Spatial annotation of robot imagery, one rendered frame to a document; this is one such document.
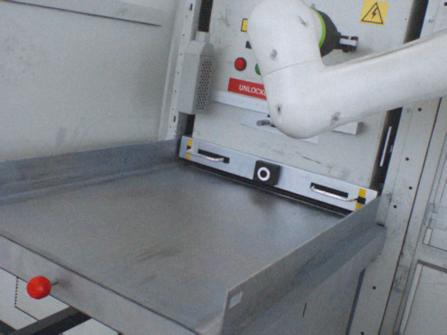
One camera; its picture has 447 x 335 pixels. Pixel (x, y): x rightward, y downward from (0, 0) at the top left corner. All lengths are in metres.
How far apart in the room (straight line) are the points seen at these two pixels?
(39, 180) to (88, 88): 0.32
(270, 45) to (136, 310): 0.44
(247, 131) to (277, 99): 0.52
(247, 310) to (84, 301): 0.24
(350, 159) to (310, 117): 0.44
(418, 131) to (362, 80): 0.41
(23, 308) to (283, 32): 1.52
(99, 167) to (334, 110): 0.60
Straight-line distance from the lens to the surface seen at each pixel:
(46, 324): 1.29
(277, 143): 1.33
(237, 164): 1.37
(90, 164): 1.22
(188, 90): 1.32
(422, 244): 1.26
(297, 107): 0.83
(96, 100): 1.37
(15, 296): 2.09
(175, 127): 1.48
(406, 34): 1.25
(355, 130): 1.21
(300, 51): 0.85
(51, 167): 1.14
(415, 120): 1.22
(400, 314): 1.32
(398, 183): 1.24
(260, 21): 0.86
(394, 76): 0.84
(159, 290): 0.77
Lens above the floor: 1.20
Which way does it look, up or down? 14 degrees down
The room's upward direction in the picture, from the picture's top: 10 degrees clockwise
